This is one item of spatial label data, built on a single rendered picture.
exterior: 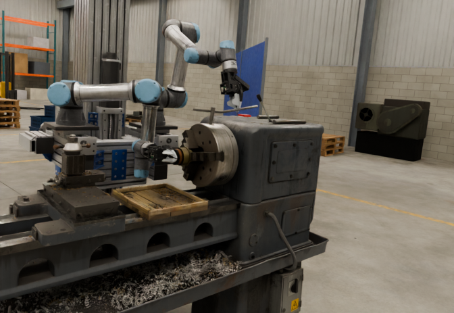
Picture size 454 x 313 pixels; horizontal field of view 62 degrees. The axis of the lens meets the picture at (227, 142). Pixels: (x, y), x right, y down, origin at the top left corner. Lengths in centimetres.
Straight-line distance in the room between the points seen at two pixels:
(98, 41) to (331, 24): 1105
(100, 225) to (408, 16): 1127
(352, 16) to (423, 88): 311
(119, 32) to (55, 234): 141
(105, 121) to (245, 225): 102
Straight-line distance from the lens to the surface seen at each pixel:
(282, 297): 223
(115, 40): 242
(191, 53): 193
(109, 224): 145
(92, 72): 238
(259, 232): 199
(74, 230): 141
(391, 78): 1192
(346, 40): 1263
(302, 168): 212
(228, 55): 193
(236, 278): 184
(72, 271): 155
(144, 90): 190
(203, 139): 183
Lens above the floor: 141
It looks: 8 degrees down
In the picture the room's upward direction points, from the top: 4 degrees clockwise
